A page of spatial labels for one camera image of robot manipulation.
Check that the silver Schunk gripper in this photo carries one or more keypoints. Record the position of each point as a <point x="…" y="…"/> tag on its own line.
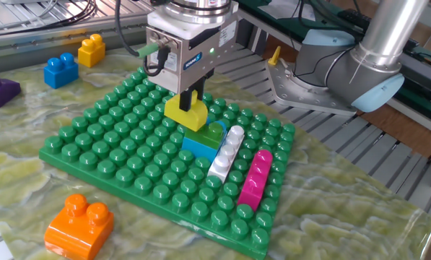
<point x="193" y="61"/>

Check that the yellow-green single-stud block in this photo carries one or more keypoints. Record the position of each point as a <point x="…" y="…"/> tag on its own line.
<point x="190" y="119"/>

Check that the bright green two-stud block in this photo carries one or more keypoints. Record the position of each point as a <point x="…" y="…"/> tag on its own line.
<point x="206" y="139"/>

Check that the light blue four-stud block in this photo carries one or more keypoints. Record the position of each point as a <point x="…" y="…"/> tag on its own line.
<point x="197" y="150"/>

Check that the white four-stud block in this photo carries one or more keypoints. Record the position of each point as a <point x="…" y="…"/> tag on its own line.
<point x="224" y="159"/>

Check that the large green studded baseplate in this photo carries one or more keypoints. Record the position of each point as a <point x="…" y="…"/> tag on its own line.
<point x="110" y="151"/>

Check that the pink three-stud block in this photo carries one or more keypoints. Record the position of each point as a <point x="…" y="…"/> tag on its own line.
<point x="255" y="184"/>

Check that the orange two-stud block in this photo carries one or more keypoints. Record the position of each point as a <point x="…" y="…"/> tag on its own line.
<point x="78" y="231"/>

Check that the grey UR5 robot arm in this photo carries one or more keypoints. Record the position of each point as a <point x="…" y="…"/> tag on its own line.
<point x="345" y="65"/>

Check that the yellow plastic clip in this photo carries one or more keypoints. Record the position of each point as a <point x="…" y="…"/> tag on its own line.
<point x="274" y="56"/>

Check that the yellow two-stud block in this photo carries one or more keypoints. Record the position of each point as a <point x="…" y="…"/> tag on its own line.
<point x="91" y="52"/>

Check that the blue two-stud block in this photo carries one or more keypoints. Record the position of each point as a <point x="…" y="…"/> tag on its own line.
<point x="61" y="74"/>

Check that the black keyboard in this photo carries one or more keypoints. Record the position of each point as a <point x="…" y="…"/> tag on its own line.
<point x="356" y="18"/>

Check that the green marble patterned mat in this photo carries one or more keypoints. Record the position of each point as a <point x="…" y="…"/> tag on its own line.
<point x="363" y="224"/>

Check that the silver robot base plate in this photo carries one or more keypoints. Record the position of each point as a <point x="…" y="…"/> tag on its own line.
<point x="309" y="94"/>

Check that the aluminium profile rail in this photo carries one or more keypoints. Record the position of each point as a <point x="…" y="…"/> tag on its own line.
<point x="56" y="39"/>

